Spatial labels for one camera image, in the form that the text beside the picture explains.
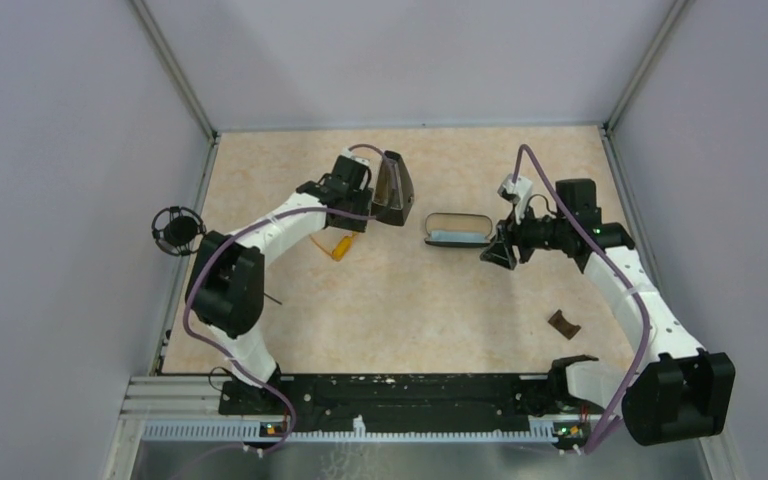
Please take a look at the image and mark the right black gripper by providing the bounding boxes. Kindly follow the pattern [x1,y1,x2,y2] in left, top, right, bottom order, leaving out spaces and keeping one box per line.
[480,201,570,269]

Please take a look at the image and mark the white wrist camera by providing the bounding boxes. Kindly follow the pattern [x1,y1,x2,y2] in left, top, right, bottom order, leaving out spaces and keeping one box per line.
[497,173,533,225]
[341,147,371,167]

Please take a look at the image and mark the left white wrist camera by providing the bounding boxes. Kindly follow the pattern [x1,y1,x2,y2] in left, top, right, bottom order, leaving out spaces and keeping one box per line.
[341,147,371,167]

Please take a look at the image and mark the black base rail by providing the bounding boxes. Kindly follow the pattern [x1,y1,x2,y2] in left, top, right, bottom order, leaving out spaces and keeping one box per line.
[218,373,602,434]

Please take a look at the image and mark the orange sunglasses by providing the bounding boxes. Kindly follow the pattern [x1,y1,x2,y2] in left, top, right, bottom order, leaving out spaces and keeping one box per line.
[309,232,359,262]

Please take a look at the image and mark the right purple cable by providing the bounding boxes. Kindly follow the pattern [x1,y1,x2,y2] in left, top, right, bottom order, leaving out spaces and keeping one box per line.
[513,144,654,457]

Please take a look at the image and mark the blue cleaning cloth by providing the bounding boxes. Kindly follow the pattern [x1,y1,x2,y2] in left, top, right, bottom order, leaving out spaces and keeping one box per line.
[430,230,487,244]

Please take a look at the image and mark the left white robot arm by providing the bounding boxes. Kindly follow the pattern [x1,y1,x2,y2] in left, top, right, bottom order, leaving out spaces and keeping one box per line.
[185,153,373,414]

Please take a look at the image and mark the small brown holder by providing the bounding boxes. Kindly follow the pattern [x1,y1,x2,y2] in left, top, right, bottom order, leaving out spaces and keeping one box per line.
[547,309,581,340]

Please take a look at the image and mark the black metronome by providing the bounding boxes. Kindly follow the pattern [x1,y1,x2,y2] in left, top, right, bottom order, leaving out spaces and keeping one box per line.
[371,150,415,227]

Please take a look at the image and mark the black microphone on tripod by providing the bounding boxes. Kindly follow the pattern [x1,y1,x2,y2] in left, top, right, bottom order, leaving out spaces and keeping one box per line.
[151,206,270,316]

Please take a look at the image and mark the black glasses case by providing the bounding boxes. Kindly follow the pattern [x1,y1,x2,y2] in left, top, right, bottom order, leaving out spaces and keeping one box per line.
[424,212,494,248]

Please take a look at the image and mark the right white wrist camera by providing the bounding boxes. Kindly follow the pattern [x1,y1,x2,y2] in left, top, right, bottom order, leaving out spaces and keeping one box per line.
[497,173,533,225]

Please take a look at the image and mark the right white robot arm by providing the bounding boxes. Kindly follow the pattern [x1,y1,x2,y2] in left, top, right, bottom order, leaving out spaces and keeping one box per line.
[481,175,736,446]

